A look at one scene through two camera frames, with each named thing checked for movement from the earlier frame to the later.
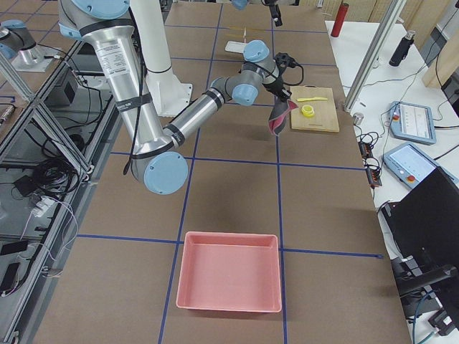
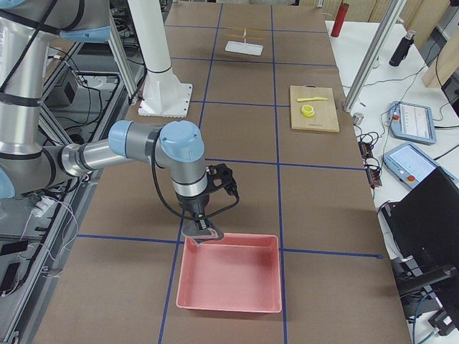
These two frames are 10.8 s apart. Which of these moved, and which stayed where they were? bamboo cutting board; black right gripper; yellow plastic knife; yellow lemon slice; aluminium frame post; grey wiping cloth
Moved: grey wiping cloth; black right gripper
Stayed: aluminium frame post; bamboo cutting board; yellow plastic knife; yellow lemon slice
